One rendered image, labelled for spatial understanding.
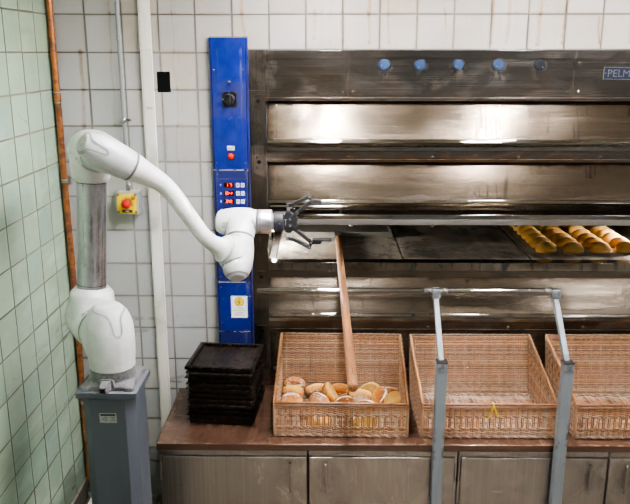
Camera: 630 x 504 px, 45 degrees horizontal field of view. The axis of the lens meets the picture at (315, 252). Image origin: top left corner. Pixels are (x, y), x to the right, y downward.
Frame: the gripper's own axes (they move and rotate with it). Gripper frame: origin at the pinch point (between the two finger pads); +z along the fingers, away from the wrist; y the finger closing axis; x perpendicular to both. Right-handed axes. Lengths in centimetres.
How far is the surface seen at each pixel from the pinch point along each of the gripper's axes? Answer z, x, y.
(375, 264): 22, -55, 32
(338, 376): 5, -47, 83
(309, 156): -8, -55, -17
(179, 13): -61, -55, -76
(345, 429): 7, -6, 87
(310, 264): -7, -55, 32
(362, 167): 15, -58, -11
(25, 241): -117, -10, 10
